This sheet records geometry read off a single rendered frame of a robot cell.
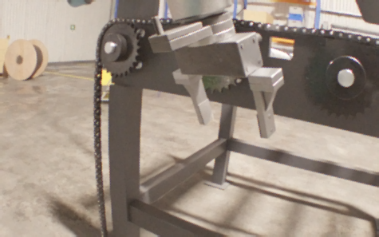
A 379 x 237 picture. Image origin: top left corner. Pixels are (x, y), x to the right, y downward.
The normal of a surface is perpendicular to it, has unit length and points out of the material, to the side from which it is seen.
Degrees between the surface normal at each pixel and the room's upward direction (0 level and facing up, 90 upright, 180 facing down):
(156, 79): 90
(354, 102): 90
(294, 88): 90
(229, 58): 114
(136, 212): 90
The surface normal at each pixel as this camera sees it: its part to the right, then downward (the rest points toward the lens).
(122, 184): -0.49, 0.18
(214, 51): -0.69, 0.49
